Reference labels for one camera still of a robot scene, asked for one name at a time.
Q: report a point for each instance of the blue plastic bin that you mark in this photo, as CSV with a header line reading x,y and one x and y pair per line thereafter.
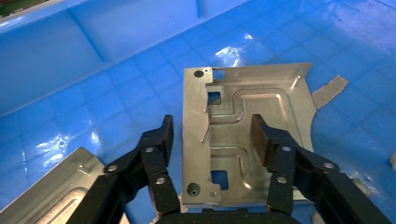
x,y
92,92

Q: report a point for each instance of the grey tape strip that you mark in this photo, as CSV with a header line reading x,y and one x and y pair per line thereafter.
x,y
329,92
393,162

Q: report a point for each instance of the stamped sheet metal bracket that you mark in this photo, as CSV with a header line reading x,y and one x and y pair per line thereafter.
x,y
49,191
229,136

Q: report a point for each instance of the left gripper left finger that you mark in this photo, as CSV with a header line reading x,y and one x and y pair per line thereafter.
x,y
154,185

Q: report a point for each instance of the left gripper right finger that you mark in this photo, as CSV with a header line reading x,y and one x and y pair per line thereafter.
x,y
284,173

